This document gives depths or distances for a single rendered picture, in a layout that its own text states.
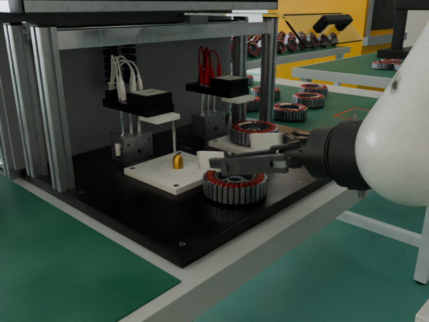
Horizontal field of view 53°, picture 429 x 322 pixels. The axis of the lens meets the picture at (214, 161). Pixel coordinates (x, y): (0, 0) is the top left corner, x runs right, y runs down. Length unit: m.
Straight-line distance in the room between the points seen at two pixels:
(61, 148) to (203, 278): 0.36
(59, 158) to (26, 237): 0.15
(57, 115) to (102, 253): 0.26
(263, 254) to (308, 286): 1.21
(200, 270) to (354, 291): 1.35
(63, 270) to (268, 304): 1.23
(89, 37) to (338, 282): 1.46
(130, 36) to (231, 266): 0.47
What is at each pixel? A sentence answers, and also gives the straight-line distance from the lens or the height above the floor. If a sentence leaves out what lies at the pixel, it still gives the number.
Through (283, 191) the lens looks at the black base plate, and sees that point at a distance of 0.78.
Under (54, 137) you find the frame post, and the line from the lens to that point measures 0.78.
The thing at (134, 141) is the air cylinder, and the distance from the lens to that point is 0.92.
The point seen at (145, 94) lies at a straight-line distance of 0.85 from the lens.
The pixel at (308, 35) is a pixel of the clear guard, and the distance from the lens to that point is 0.88.
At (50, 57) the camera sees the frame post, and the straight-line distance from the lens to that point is 0.77.
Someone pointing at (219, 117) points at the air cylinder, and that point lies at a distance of 1.09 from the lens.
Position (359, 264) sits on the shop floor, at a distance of 2.07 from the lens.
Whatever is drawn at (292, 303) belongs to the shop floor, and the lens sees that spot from 1.77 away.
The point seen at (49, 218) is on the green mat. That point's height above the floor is 0.75.
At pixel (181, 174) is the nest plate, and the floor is 0.78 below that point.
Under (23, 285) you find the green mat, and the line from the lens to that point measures 0.61.
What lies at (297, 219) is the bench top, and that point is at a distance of 0.73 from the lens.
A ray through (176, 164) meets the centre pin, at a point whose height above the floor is 0.79.
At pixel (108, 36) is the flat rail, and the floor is 1.03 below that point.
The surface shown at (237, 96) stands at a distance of 1.01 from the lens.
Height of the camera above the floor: 1.08
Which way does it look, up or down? 20 degrees down
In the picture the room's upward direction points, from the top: straight up
